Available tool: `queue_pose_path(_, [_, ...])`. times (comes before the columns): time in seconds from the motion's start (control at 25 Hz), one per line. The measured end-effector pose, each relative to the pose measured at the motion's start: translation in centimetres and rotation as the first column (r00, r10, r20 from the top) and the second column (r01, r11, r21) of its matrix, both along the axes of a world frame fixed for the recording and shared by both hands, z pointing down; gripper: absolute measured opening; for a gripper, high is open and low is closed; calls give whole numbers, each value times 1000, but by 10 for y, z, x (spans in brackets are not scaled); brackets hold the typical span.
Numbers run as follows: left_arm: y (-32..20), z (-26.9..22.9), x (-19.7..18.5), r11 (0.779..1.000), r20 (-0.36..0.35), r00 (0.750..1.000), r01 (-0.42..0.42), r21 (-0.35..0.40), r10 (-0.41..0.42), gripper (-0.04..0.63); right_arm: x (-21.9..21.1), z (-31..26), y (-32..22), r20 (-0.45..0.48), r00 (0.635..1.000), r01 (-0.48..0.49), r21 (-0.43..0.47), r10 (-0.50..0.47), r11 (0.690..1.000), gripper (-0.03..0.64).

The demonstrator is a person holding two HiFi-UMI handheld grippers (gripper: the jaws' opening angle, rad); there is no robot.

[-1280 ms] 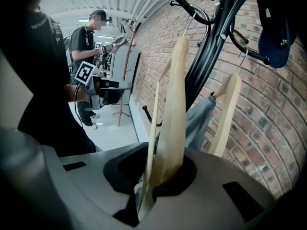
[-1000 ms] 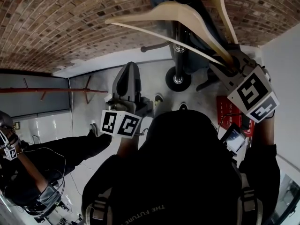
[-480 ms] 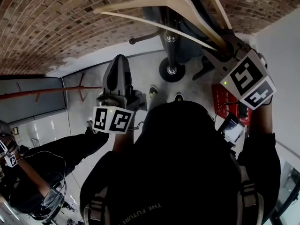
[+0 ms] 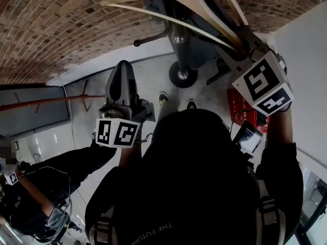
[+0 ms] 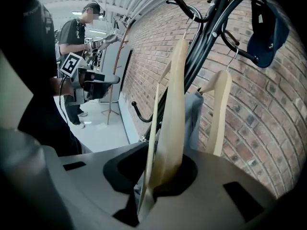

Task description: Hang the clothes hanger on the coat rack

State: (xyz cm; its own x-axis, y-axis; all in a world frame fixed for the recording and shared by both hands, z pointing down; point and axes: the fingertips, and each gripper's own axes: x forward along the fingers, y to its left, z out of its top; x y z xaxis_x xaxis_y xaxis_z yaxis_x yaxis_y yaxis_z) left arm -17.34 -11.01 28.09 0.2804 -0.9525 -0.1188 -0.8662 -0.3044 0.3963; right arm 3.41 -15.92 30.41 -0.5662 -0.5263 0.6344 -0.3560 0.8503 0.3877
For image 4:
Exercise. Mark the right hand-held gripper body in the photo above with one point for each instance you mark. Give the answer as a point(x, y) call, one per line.
point(263, 83)

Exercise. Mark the grey partition panel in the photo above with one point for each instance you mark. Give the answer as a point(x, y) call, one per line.
point(33, 116)

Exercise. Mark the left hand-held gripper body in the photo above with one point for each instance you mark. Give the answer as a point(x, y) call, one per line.
point(117, 133)

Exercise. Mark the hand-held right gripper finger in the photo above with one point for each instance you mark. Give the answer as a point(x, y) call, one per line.
point(230, 60)
point(249, 38)

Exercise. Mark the red metal rail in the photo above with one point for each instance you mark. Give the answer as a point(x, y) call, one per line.
point(51, 102)

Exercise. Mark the black coat rack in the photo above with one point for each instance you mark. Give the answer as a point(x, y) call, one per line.
point(180, 50)

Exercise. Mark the person's shoe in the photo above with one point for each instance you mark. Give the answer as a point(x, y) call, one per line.
point(191, 104)
point(163, 98)

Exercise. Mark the person's left forearm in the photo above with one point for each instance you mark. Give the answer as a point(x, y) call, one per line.
point(130, 156)

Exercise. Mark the grey mesh bag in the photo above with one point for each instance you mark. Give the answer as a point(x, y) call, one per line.
point(55, 221)

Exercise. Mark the black screen device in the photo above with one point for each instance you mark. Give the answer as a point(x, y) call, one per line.
point(249, 136)

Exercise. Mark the person's left shoe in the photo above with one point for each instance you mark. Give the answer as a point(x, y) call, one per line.
point(163, 98)

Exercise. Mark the grey hanging garment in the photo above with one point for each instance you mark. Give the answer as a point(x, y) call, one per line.
point(201, 52)

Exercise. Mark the person's right forearm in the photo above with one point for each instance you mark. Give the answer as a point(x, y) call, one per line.
point(279, 129)

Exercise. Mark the person's black shirt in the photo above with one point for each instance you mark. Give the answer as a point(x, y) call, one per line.
point(191, 182)

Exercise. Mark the glass window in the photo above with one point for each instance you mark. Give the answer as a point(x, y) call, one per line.
point(314, 208)

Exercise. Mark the person's right shoe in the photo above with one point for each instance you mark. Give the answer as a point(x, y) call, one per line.
point(191, 104)

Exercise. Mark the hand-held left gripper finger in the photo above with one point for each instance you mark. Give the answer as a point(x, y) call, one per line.
point(130, 85)
point(112, 68)

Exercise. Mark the light wooden hanger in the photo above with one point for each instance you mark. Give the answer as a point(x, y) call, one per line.
point(233, 4)
point(204, 11)

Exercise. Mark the red box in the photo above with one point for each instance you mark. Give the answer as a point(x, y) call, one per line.
point(240, 116)

